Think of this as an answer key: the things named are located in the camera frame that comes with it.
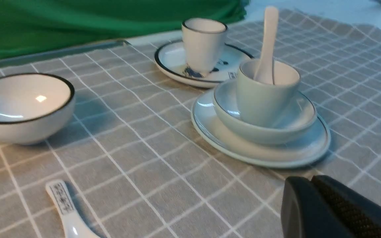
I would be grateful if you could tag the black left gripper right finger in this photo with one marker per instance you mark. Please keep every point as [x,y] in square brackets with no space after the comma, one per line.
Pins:
[359,215]

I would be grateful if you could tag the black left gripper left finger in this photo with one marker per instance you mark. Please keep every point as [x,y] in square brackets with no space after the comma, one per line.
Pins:
[305,213]

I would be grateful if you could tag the pale green cup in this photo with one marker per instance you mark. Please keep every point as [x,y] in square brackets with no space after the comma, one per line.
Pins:
[261,103]

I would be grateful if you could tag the pale green shallow bowl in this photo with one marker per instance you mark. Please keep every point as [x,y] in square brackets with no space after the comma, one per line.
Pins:
[297,118]

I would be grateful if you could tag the plain pale green spoon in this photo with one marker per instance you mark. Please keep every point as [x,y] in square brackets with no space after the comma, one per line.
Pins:
[264,71]

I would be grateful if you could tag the pale green large plate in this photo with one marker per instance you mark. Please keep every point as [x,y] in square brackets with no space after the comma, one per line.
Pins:
[309,149]

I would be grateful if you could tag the grey checked tablecloth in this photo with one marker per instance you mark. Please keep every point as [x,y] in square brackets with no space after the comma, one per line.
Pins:
[136,166]

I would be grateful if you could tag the black-rimmed white cup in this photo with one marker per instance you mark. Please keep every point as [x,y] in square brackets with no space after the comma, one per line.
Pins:
[203,40]

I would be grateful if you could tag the black-rimmed cartoon plate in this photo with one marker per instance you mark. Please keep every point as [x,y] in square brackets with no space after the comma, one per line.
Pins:
[170,58]

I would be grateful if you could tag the white spoon with characters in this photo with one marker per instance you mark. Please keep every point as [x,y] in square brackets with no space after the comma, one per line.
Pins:
[73,225]

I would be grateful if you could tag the black-rimmed white bowl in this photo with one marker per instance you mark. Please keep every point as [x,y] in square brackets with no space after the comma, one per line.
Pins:
[34,106]

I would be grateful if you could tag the green backdrop cloth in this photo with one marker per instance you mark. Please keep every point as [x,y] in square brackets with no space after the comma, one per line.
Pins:
[35,26]

